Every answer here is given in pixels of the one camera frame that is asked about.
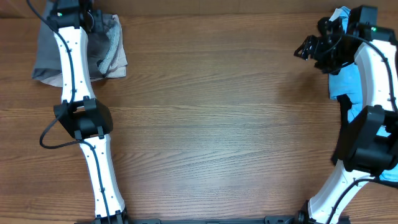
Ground grey shorts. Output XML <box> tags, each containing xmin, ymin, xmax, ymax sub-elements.
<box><xmin>30</xmin><ymin>0</ymin><xmax>122</xmax><ymax>81</ymax></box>

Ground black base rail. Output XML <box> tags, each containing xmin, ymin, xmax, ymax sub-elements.
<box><xmin>74</xmin><ymin>215</ymin><xmax>351</xmax><ymax>224</ymax></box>

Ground light blue shirt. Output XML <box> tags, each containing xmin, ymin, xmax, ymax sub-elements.
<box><xmin>328</xmin><ymin>6</ymin><xmax>397</xmax><ymax>183</ymax></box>

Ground black garment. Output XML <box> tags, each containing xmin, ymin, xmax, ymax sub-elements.
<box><xmin>332</xmin><ymin>95</ymin><xmax>397</xmax><ymax>188</ymax></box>

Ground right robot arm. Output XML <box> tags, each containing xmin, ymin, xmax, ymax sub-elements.
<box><xmin>290</xmin><ymin>5</ymin><xmax>397</xmax><ymax>223</ymax></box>

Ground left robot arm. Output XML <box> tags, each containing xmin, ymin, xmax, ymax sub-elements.
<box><xmin>47</xmin><ymin>1</ymin><xmax>130</xmax><ymax>224</ymax></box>

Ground folded beige shorts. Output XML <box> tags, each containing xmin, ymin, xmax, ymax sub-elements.
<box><xmin>32</xmin><ymin>14</ymin><xmax>127</xmax><ymax>87</ymax></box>

